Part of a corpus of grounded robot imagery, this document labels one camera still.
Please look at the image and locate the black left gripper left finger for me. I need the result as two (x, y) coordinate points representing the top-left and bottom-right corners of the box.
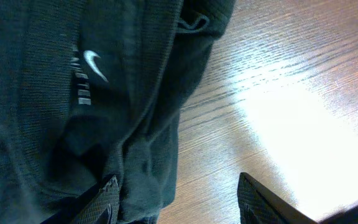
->
(41, 175), (120, 224)

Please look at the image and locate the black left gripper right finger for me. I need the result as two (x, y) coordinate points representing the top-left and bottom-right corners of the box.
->
(237, 172), (314, 224)

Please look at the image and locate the dark green t-shirt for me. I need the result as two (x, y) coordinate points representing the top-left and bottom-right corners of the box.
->
(0, 0), (234, 223)

